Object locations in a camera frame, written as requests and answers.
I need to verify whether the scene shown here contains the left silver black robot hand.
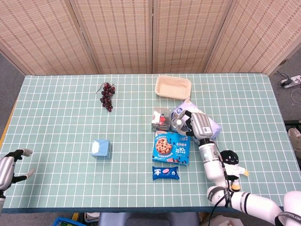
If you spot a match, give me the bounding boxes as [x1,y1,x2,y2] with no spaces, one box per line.
[0,148,36,191]

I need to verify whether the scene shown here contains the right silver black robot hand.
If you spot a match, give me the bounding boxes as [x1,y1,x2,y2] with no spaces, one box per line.
[180,110,214,142]

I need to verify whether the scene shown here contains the clear bottle with white cap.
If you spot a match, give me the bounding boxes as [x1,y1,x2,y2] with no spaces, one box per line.
[175,119,187,132]

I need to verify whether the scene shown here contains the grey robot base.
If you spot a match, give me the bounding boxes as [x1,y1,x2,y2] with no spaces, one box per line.
[98,211,200,226]

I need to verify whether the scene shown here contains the clear glass jar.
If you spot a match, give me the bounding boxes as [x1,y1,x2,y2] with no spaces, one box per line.
[169,116,187,133]

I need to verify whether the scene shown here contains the blue chocolate cookie box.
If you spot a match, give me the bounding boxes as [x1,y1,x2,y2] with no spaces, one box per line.
[152,131,191,166]

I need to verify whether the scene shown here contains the clear box with red capsules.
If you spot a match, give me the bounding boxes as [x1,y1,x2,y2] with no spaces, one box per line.
[151,107,172,132]

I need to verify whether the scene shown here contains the beige plastic food container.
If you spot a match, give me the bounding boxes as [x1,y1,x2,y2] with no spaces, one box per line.
[154,75,191,100]

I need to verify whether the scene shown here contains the black white penguin plush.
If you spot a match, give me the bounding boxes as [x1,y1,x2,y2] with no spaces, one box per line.
[220,150,249,191]

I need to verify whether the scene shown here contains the blue Oreo cookie packet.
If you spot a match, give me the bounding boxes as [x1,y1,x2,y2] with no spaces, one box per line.
[152,166,180,181]

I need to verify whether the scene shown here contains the blue plastic crate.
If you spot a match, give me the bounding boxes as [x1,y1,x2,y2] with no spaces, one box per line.
[52,216,87,226]

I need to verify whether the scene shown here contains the green checked tablecloth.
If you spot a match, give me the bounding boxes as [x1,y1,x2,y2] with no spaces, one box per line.
[0,73,301,214]

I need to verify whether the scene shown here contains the beige shoe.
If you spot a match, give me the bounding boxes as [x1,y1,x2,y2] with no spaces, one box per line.
[288,128,301,151]

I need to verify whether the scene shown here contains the small blue carton box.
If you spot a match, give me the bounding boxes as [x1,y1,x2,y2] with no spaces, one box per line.
[91,138,113,160]

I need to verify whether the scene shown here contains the dark red grape bunch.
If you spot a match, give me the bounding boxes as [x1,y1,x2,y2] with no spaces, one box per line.
[95,82,116,112]

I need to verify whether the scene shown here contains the white power strip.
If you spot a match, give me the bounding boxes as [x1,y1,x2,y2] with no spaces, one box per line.
[279,75,301,89]

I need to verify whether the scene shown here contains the bamboo folding screen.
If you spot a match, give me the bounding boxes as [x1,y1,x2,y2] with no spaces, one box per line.
[0,0,301,76]

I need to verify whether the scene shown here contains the white cable on floor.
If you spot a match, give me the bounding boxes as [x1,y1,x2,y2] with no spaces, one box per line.
[290,88,301,104]

